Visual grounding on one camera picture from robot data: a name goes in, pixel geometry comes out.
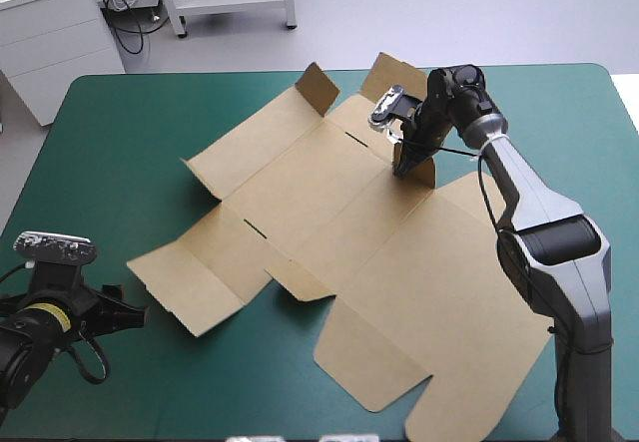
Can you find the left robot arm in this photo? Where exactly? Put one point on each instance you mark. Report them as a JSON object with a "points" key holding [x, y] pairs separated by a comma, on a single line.
{"points": [[20, 347]]}

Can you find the white drawer cabinet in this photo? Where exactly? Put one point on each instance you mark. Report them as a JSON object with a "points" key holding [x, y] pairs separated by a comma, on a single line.
{"points": [[50, 43]]}

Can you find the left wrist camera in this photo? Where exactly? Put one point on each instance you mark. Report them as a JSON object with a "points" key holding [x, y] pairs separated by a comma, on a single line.
{"points": [[52, 245]]}

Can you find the white metal rack frame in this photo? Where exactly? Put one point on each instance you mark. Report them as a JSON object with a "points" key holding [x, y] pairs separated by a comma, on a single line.
{"points": [[224, 0]]}

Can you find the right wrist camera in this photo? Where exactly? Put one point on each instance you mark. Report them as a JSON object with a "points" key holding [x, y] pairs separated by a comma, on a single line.
{"points": [[385, 105]]}

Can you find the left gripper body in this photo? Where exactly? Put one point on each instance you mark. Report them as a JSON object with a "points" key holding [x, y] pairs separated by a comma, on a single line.
{"points": [[82, 312]]}

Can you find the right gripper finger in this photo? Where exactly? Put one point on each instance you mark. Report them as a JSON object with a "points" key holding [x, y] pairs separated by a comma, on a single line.
{"points": [[407, 162]]}

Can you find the brown cardboard box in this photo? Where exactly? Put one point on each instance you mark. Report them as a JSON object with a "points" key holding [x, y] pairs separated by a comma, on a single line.
{"points": [[324, 202]]}

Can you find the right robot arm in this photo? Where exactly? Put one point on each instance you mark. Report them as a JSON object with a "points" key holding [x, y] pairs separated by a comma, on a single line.
{"points": [[549, 212]]}

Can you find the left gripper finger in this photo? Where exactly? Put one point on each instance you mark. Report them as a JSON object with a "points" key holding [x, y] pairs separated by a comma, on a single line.
{"points": [[127, 316], [113, 294]]}

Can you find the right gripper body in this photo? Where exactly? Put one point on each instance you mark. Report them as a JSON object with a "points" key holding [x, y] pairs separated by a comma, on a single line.
{"points": [[430, 123]]}

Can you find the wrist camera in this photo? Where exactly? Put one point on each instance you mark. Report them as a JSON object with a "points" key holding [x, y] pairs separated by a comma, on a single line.
{"points": [[385, 105], [52, 245]]}

